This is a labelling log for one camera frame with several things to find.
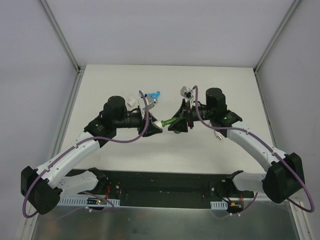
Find green faucet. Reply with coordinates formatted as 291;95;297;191
161;117;181;134

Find second white elbow fitting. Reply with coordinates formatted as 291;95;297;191
127;97;137;108

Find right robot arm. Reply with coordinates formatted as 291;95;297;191
168;86;305;204

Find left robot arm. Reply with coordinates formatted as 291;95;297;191
20;93;154;219

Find blue faucet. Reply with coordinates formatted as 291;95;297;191
144;91;161;104

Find white faucet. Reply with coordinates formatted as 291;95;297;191
214;130;224;141

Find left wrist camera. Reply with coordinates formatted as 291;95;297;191
139;95;155;111

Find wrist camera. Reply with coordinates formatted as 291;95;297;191
139;95;155;111
180;86;195;102

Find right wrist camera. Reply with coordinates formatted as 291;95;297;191
180;86;195;102

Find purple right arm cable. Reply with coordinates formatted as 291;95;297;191
192;85;315;221

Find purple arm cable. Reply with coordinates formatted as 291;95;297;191
22;89;152;221
192;85;315;221

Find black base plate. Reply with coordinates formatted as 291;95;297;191
76;169;256;208

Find white cable duct right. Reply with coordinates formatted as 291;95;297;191
210;201;228;211

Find white cable duct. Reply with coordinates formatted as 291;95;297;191
210;201;228;211
57;196;121;207

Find aluminium frame post left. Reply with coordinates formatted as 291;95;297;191
37;0;85;74

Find aluminium frame post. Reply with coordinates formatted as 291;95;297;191
253;0;303;76
37;0;85;74

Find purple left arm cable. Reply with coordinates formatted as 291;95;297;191
22;89;152;221

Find white cable duct left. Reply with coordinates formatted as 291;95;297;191
57;196;121;207

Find aluminium frame post right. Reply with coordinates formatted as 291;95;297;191
253;0;303;76

